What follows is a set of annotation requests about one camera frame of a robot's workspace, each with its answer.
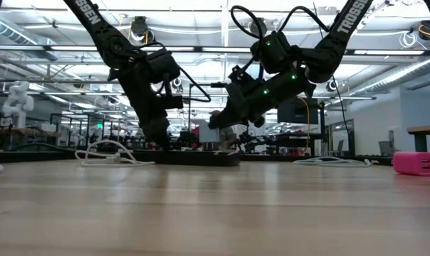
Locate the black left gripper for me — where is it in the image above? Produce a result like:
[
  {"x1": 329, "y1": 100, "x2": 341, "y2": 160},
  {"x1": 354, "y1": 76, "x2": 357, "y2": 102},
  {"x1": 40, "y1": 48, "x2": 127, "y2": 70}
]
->
[{"x1": 118, "y1": 65, "x2": 172, "y2": 150}]

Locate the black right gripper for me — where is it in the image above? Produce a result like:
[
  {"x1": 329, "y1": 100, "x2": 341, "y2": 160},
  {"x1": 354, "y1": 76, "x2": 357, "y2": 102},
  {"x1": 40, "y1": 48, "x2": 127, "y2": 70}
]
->
[{"x1": 207, "y1": 80, "x2": 287, "y2": 129}]

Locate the black wide power strip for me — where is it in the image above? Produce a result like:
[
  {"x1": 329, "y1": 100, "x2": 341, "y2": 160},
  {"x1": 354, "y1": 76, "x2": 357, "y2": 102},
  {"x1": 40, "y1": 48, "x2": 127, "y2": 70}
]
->
[{"x1": 132, "y1": 149, "x2": 241, "y2": 167}]

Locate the pink USB charger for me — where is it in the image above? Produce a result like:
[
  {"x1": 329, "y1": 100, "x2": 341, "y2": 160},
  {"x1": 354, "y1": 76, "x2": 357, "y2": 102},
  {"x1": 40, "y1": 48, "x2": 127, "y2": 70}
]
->
[{"x1": 392, "y1": 152, "x2": 430, "y2": 178}]

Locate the person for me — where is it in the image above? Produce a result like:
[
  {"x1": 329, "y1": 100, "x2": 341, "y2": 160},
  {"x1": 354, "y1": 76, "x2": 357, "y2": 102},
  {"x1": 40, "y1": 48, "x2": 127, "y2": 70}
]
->
[{"x1": 209, "y1": 110, "x2": 238, "y2": 151}]

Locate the long fluorescent light strip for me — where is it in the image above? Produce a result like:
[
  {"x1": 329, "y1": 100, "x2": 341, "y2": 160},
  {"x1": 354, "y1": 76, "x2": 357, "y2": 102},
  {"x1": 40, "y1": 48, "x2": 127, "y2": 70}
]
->
[{"x1": 0, "y1": 44, "x2": 430, "y2": 57}]

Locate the black monitor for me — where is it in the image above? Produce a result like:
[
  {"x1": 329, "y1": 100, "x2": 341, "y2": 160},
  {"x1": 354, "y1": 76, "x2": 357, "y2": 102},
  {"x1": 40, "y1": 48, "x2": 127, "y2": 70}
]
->
[{"x1": 277, "y1": 97, "x2": 320, "y2": 125}]

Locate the wooden workbench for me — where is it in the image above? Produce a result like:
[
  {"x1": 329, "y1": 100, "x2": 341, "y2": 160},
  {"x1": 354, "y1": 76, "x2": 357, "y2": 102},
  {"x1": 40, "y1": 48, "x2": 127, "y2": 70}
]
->
[{"x1": 0, "y1": 127, "x2": 62, "y2": 150}]

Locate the gray office chair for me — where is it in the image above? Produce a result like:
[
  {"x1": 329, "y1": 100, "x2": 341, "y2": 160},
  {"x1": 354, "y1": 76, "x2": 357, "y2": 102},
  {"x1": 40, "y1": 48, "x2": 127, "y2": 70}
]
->
[{"x1": 378, "y1": 140, "x2": 397, "y2": 157}]

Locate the wooden table thick top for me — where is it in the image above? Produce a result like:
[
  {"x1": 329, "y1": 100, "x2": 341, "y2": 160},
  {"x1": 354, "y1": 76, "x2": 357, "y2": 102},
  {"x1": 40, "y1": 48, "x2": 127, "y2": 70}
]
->
[{"x1": 407, "y1": 124, "x2": 430, "y2": 159}]

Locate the black gantry frame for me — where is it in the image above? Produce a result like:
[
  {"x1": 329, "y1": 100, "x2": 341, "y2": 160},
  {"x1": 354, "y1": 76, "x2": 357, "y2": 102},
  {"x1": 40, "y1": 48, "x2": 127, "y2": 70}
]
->
[{"x1": 188, "y1": 82, "x2": 230, "y2": 134}]

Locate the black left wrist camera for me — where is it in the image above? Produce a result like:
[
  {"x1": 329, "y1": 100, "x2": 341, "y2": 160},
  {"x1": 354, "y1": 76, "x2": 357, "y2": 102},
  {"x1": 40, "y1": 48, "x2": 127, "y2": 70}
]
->
[{"x1": 160, "y1": 94, "x2": 184, "y2": 110}]

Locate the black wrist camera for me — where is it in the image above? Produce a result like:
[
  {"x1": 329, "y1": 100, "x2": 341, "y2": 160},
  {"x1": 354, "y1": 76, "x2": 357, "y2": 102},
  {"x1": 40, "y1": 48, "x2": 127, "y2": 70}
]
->
[
  {"x1": 160, "y1": 94, "x2": 184, "y2": 110},
  {"x1": 229, "y1": 65, "x2": 261, "y2": 88}
]

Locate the black left camera cable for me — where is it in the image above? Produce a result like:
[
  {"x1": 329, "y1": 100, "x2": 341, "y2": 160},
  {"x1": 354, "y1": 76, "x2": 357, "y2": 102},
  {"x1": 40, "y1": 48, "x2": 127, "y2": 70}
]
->
[{"x1": 136, "y1": 41, "x2": 212, "y2": 104}]

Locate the black camera cable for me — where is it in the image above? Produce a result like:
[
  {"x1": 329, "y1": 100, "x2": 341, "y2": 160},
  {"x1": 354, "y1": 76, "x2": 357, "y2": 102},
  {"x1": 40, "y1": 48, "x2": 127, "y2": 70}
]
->
[
  {"x1": 136, "y1": 41, "x2": 212, "y2": 104},
  {"x1": 230, "y1": 4, "x2": 330, "y2": 72}
]

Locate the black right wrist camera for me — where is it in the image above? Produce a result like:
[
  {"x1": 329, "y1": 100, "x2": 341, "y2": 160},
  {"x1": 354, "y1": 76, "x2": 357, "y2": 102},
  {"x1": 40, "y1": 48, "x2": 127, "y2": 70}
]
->
[{"x1": 229, "y1": 65, "x2": 261, "y2": 88}]

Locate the black right camera cable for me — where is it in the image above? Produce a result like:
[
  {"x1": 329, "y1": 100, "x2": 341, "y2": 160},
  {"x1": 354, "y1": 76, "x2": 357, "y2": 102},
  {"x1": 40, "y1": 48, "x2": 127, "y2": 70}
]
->
[{"x1": 230, "y1": 4, "x2": 330, "y2": 72}]

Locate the black round cable reel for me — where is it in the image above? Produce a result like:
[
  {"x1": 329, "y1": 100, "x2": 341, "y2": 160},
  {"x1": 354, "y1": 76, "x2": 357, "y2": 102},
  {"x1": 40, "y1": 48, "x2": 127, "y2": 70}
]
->
[
  {"x1": 130, "y1": 16, "x2": 150, "y2": 38},
  {"x1": 249, "y1": 17, "x2": 268, "y2": 35},
  {"x1": 417, "y1": 20, "x2": 430, "y2": 40}
]

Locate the thin black cable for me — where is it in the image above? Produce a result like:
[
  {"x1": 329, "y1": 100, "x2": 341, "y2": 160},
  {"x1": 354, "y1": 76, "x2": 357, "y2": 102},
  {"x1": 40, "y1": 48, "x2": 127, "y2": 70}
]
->
[{"x1": 312, "y1": 0, "x2": 350, "y2": 143}]

